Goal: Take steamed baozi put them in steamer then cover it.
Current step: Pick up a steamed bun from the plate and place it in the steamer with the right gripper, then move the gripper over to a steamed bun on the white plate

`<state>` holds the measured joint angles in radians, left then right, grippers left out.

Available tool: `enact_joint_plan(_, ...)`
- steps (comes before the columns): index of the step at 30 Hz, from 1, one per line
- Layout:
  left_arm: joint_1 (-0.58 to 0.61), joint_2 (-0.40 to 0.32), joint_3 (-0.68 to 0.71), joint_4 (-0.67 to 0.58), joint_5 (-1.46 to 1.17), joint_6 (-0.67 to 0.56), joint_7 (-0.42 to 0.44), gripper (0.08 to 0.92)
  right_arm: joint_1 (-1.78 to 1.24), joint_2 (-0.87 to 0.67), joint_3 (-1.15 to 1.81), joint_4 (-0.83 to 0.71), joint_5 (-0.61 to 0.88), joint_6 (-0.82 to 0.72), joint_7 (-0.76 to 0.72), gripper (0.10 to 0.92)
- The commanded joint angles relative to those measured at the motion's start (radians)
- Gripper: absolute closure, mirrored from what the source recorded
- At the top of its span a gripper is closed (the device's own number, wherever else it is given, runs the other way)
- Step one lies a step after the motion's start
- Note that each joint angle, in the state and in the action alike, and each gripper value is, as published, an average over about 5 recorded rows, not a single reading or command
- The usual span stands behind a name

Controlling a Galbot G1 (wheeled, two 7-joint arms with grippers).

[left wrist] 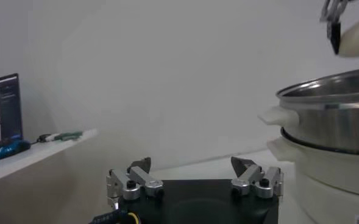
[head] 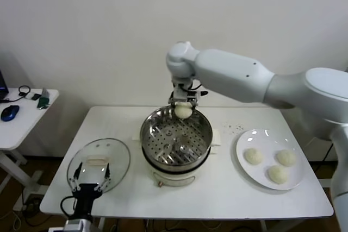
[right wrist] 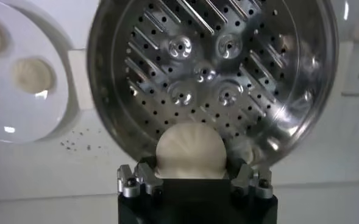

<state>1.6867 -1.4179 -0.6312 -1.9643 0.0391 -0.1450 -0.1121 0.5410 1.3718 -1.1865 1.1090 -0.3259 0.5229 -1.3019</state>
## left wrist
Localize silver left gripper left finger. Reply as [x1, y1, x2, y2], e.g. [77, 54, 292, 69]
[105, 156, 165, 208]

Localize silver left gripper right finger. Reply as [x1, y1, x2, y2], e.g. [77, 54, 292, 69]
[230, 156, 284, 199]

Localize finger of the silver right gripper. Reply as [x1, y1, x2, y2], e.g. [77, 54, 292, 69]
[319, 0, 349, 55]

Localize green circuit board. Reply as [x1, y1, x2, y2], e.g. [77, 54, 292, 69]
[54, 130, 84, 142]

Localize white side table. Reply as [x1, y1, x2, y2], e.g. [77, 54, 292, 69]
[0, 127, 99, 224]

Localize blue computer mouse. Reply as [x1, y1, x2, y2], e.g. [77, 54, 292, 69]
[0, 139, 32, 161]

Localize black laptop screen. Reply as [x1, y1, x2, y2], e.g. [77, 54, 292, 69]
[0, 72, 24, 155]

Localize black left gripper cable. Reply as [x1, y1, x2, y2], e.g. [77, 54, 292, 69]
[89, 209, 142, 224]

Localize steel steamer pot white handles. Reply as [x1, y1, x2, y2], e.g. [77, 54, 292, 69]
[266, 127, 359, 224]

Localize steel steamer basket white handles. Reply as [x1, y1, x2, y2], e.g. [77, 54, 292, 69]
[257, 66, 359, 156]

